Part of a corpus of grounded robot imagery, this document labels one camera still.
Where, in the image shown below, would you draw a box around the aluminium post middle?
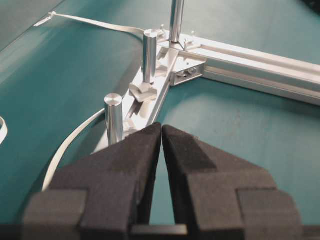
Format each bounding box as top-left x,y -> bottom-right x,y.
142,29 -> 158,84

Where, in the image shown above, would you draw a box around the aluminium post far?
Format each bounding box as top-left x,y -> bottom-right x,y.
169,0 -> 185,43

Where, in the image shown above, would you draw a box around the white flat ribbon cable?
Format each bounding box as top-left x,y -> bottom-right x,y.
33,11 -> 146,192

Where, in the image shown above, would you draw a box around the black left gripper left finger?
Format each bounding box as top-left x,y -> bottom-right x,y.
22,122 -> 162,240

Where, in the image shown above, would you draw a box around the aluminium extrusion frame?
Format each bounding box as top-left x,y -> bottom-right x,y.
91,27 -> 320,155

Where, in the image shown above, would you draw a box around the aluminium post near corner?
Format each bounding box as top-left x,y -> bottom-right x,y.
104,93 -> 124,146

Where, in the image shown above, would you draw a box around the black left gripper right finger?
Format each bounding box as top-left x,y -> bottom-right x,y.
162,125 -> 303,240

